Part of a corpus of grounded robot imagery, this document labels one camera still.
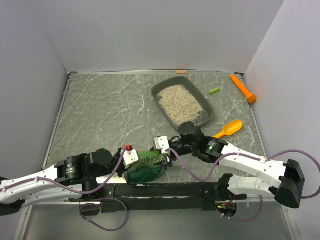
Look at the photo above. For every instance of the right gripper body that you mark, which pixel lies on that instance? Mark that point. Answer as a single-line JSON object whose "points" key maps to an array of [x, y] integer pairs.
{"points": [[182, 148]]}

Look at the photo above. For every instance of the green litter bag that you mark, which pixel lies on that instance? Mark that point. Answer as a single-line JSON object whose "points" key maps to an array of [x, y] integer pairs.
{"points": [[149, 168]]}

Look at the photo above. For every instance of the grey litter box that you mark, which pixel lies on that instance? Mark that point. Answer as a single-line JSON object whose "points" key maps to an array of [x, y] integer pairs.
{"points": [[181, 101]]}

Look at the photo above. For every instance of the yellow plastic scoop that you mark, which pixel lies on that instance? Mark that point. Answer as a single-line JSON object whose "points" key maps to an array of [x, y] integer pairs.
{"points": [[230, 128]]}

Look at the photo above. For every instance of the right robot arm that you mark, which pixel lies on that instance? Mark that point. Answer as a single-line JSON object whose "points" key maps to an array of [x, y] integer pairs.
{"points": [[268, 178]]}

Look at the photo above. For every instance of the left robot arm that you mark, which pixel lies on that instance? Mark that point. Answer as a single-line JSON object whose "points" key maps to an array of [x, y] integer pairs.
{"points": [[73, 178]]}

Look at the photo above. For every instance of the green small block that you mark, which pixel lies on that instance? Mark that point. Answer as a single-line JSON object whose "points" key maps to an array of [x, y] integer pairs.
{"points": [[215, 90]]}

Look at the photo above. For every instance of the tan small block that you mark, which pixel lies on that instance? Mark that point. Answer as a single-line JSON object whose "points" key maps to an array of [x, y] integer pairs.
{"points": [[181, 72]]}

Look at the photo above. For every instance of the orange toy carrot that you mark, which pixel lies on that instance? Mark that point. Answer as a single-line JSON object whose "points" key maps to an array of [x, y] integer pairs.
{"points": [[251, 98]]}

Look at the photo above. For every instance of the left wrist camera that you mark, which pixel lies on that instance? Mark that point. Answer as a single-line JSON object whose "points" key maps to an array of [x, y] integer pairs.
{"points": [[130, 156]]}

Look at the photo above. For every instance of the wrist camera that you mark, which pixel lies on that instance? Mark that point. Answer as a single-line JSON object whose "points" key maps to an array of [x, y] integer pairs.
{"points": [[161, 143], [130, 156]]}

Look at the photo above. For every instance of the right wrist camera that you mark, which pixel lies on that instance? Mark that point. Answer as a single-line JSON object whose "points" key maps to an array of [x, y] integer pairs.
{"points": [[161, 143]]}

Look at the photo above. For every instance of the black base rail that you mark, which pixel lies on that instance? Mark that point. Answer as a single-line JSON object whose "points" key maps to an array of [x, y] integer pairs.
{"points": [[161, 196]]}

